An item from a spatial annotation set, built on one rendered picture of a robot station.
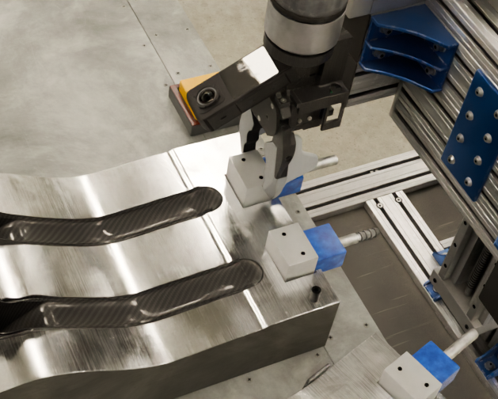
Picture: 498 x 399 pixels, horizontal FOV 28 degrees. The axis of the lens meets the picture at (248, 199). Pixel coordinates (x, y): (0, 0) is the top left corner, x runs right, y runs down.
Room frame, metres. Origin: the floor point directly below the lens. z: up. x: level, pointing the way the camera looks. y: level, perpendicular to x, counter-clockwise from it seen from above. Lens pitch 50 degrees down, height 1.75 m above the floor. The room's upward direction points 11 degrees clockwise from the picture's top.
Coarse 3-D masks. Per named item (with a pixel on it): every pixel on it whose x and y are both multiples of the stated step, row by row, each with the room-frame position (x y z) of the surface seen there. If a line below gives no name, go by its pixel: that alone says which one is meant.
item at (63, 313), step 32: (192, 192) 0.72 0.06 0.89; (0, 224) 0.61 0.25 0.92; (32, 224) 0.62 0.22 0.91; (64, 224) 0.64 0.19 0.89; (96, 224) 0.66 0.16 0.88; (128, 224) 0.67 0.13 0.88; (160, 224) 0.68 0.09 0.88; (160, 288) 0.59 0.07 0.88; (192, 288) 0.60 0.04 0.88; (224, 288) 0.61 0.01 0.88; (0, 320) 0.50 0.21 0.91; (32, 320) 0.51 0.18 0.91; (64, 320) 0.51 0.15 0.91; (96, 320) 0.53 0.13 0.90; (128, 320) 0.55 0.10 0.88
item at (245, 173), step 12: (240, 156) 0.76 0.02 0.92; (252, 156) 0.76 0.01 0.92; (228, 168) 0.75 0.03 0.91; (240, 168) 0.74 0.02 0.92; (252, 168) 0.75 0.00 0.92; (228, 180) 0.75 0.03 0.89; (240, 180) 0.73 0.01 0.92; (252, 180) 0.73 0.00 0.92; (300, 180) 0.76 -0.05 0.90; (240, 192) 0.73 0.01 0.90; (252, 192) 0.72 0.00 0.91; (264, 192) 0.73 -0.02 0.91; (288, 192) 0.75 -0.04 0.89; (252, 204) 0.72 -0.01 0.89
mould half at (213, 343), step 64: (0, 192) 0.64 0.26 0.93; (64, 192) 0.69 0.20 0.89; (128, 192) 0.71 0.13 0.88; (0, 256) 0.56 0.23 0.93; (64, 256) 0.59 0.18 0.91; (128, 256) 0.62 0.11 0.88; (192, 256) 0.64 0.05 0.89; (256, 256) 0.65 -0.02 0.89; (192, 320) 0.56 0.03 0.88; (256, 320) 0.57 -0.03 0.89; (320, 320) 0.60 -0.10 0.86; (0, 384) 0.42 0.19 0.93; (64, 384) 0.45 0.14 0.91; (128, 384) 0.48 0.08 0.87; (192, 384) 0.52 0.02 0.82
